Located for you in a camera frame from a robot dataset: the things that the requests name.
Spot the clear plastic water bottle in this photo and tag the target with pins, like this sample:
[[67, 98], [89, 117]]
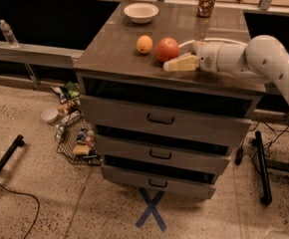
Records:
[[8, 34]]

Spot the bottom grey drawer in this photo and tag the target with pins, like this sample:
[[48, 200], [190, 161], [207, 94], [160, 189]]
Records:
[[162, 183]]

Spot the black stand leg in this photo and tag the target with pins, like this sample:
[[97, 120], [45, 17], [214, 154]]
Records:
[[266, 199], [17, 142]]

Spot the brown soda can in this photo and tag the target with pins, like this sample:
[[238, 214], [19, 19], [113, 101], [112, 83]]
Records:
[[205, 8]]

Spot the black wire basket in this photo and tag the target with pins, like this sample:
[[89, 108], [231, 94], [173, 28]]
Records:
[[72, 131]]

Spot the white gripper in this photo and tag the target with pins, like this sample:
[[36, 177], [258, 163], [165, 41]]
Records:
[[208, 57]]

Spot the blue tape cross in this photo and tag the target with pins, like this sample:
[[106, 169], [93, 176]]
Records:
[[151, 210]]

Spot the grey drawer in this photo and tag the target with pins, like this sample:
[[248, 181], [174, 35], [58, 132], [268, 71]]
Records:
[[168, 156], [165, 122], [162, 183]]

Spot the small white bowl on floor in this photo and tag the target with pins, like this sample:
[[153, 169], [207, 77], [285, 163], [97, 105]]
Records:
[[49, 115]]

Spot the grey side shelf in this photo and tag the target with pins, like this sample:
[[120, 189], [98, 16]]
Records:
[[40, 55]]

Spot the black right stand leg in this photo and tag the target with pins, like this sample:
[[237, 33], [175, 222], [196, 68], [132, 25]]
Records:
[[266, 199]]

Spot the red apple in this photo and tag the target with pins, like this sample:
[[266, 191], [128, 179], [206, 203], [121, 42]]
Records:
[[166, 49]]

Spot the top grey drawer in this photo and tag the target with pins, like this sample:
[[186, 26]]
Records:
[[165, 122]]

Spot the white bowl on cabinet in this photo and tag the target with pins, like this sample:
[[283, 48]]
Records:
[[141, 13]]

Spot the orange fruit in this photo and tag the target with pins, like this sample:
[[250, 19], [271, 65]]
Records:
[[144, 44]]

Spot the black left stand leg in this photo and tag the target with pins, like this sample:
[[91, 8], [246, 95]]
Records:
[[17, 142]]

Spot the grey drawer cabinet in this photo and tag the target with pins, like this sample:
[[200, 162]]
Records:
[[111, 68]]

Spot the middle grey drawer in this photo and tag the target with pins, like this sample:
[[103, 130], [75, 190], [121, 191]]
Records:
[[168, 156]]

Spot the yellow sponge in basket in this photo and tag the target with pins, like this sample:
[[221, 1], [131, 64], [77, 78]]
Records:
[[80, 149]]

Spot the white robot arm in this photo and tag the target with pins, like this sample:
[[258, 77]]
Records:
[[237, 211]]

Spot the green snack bag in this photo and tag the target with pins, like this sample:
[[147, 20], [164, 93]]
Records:
[[72, 89]]

